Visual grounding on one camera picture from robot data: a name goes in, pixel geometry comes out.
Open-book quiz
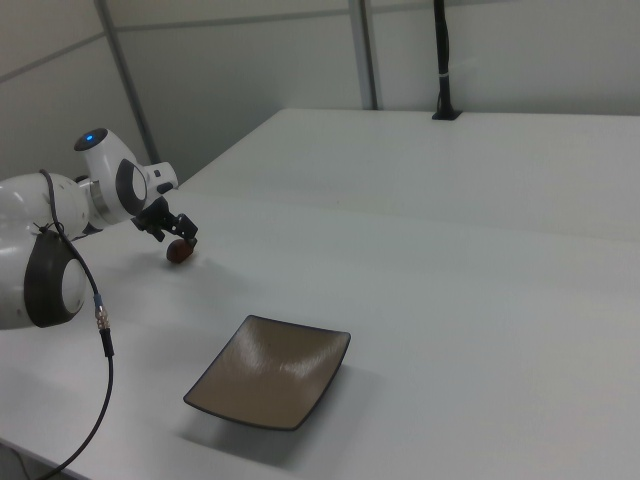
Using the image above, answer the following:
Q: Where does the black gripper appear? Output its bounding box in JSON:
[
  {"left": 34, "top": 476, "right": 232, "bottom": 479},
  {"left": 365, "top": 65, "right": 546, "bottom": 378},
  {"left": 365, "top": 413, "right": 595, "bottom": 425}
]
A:
[{"left": 131, "top": 196, "right": 200, "bottom": 249}]

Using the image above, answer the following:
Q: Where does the small round brown food item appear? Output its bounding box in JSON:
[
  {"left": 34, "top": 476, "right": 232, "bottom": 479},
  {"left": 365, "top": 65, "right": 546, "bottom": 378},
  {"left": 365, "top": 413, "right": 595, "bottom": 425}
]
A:
[{"left": 165, "top": 238, "right": 197, "bottom": 265}]

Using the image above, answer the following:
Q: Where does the square brown ceramic plate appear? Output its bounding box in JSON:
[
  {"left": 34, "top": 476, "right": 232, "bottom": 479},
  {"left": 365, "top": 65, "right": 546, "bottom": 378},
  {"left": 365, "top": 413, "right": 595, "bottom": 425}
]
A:
[{"left": 182, "top": 314, "right": 352, "bottom": 432}]

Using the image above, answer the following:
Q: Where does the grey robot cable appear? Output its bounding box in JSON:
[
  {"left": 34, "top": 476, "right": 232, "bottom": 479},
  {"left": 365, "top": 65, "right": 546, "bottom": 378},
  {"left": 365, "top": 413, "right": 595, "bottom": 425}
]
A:
[{"left": 29, "top": 168, "right": 117, "bottom": 480}]

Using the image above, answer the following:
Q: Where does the grey metal partition post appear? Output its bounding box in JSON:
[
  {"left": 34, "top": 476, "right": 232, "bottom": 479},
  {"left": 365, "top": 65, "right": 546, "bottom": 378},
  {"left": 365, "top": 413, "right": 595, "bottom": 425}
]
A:
[
  {"left": 93, "top": 0, "right": 162, "bottom": 167},
  {"left": 346, "top": 0, "right": 380, "bottom": 112}
]

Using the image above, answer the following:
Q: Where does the black camera pole with base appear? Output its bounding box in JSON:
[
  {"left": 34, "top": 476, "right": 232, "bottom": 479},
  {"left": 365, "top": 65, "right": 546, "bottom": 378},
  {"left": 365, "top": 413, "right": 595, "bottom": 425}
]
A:
[{"left": 431, "top": 0, "right": 464, "bottom": 122}]

